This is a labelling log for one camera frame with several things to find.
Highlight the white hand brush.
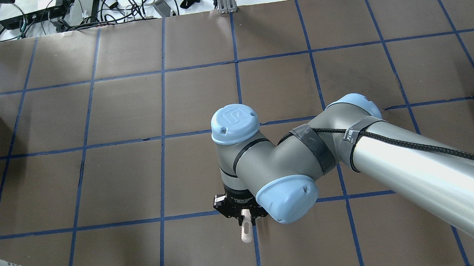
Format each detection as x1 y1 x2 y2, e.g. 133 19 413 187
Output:
240 208 253 243

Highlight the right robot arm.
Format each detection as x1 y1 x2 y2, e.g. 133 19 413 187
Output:
210 93 474 238

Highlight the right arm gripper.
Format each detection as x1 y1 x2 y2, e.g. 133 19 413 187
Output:
213 185 268 226

